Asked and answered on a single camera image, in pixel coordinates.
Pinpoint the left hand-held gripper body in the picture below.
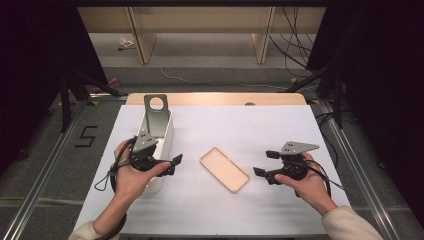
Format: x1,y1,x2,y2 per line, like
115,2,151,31
129,130,165,173

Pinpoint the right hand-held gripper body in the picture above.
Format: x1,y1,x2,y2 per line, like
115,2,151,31
279,140,320,182

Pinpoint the white rectangular storage box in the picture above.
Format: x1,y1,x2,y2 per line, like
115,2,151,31
131,107,174,194

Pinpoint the beige phone case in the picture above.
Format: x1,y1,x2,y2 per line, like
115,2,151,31
199,146,250,194

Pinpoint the person's right hand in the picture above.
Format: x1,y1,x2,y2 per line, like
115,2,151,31
273,152,338,216

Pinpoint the person's left hand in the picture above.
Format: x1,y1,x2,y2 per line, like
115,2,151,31
113,138,172,205

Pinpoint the white table mat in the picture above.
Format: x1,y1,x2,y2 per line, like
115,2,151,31
72,104,351,236

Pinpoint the pink object on floor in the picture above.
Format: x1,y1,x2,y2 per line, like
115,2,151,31
91,77,122,94

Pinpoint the black tripod stand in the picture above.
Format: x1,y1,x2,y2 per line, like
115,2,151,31
279,64,346,129
59,71,128,134

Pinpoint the crumpled white paper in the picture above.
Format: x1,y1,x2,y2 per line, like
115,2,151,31
117,36,136,51

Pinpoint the black curtain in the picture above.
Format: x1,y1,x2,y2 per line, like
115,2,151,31
306,0,424,228
0,0,109,174

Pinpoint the long wooden desk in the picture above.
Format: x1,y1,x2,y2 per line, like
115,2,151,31
77,6,327,65

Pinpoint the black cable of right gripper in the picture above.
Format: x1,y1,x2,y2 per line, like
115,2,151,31
304,159,346,198

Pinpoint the black cord of left gripper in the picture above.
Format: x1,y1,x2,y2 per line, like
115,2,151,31
93,135,138,240

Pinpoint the aluminium floor rail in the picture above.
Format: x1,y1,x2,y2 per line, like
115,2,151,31
318,99,401,240
0,99,91,240

